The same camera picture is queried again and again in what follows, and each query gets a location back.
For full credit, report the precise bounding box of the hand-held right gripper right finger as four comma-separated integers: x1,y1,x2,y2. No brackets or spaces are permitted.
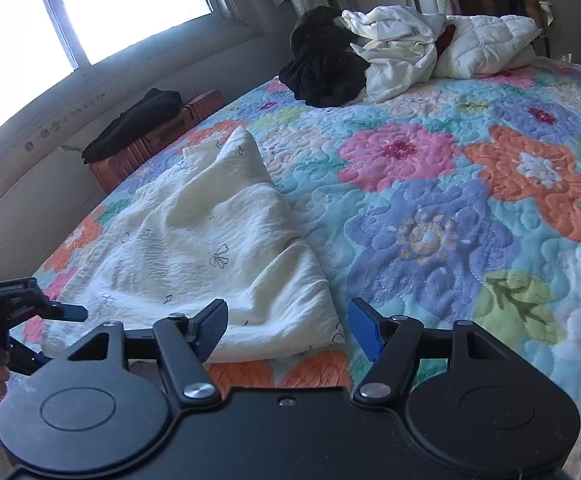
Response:
347,297,508,402

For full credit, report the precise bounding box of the crumpled white garment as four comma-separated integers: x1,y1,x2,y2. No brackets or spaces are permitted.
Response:
334,6,448,105

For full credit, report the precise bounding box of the black cloth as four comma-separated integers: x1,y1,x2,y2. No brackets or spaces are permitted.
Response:
81,88,184,165

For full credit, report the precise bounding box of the black fuzzy garment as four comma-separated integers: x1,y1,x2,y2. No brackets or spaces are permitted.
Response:
278,6,371,108

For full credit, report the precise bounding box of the white bow-print nightdress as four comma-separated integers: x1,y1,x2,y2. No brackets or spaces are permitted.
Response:
40,126,347,363

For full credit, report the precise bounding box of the window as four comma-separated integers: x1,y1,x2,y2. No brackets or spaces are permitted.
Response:
0,0,251,161

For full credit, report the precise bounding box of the orange suitcase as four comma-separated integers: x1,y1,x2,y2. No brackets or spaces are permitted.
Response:
89,90,226,196

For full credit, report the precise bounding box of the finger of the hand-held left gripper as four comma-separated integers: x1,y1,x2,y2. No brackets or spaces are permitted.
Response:
8,336,51,376
35,301,88,322

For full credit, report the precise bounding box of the floral quilted bedspread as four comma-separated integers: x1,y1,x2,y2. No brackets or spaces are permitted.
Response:
20,57,581,480

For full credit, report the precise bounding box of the white quilted jacket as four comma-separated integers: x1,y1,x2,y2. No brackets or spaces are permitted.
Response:
430,14,542,80

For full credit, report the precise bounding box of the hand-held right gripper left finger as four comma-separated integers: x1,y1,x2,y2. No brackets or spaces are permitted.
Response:
65,298,228,402

